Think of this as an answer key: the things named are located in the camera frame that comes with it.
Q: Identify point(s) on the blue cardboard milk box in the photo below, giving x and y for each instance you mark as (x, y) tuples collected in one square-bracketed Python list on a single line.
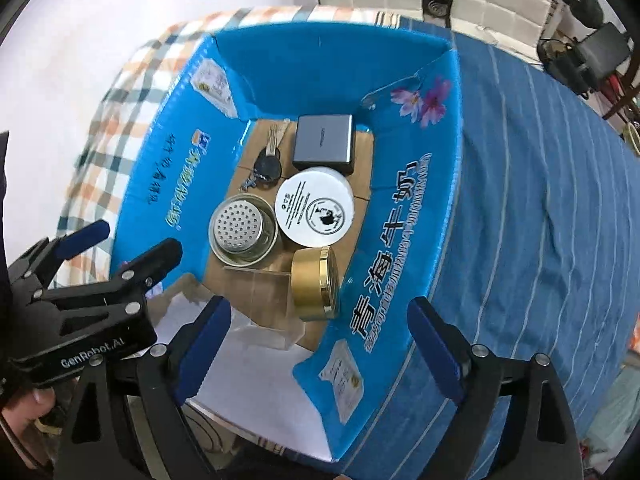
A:
[(380, 112)]

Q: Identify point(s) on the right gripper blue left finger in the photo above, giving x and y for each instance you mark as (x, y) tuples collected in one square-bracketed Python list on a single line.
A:
[(168, 375)]

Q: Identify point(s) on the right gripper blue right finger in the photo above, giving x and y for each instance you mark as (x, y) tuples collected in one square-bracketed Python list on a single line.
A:
[(469, 375)]

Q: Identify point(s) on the plaid tablecloth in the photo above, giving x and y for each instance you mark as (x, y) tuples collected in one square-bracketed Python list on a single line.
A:
[(119, 125)]

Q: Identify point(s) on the clear acrylic box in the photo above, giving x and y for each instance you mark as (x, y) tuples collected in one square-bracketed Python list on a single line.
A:
[(263, 314)]

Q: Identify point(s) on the black weight bench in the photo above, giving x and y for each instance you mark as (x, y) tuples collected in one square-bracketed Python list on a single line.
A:
[(582, 65)]

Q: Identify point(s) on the metal strainer cup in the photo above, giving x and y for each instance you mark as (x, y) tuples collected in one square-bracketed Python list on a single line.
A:
[(242, 230)]

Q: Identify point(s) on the keys with black fob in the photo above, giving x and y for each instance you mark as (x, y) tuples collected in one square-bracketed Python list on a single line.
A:
[(267, 168)]

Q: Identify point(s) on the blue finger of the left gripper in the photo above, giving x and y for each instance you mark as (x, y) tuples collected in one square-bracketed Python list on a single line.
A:
[(135, 279), (45, 257)]

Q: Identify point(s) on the left hand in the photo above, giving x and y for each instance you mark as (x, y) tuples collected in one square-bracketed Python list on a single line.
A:
[(27, 406)]

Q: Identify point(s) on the grey power adapter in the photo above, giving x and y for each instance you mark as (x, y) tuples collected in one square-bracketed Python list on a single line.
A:
[(325, 141)]

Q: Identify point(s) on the gold round tin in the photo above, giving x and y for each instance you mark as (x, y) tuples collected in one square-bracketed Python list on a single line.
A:
[(315, 283)]

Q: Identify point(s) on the blue striped tablecloth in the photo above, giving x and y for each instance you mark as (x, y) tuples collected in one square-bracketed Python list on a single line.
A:
[(541, 252)]

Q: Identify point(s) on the white chair right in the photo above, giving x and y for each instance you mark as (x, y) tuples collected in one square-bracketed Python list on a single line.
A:
[(514, 26)]

